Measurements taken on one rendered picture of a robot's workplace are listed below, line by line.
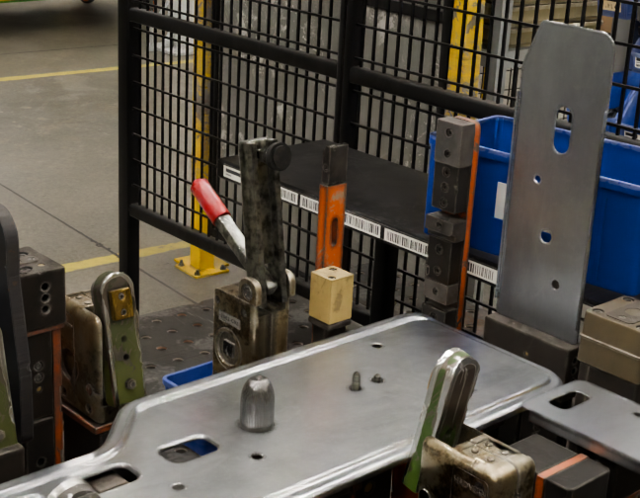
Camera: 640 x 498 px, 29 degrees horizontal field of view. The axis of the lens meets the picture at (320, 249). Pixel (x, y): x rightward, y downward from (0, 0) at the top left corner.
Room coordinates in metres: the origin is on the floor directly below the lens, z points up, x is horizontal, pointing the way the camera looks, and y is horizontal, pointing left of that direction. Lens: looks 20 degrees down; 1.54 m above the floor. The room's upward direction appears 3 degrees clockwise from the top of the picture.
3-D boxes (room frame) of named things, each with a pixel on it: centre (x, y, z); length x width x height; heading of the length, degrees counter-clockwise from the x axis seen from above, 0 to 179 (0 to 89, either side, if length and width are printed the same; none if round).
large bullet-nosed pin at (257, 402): (1.02, 0.05, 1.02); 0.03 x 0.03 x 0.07
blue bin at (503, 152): (1.47, -0.29, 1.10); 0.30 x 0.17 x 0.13; 51
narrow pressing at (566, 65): (1.28, -0.24, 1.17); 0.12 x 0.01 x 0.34; 43
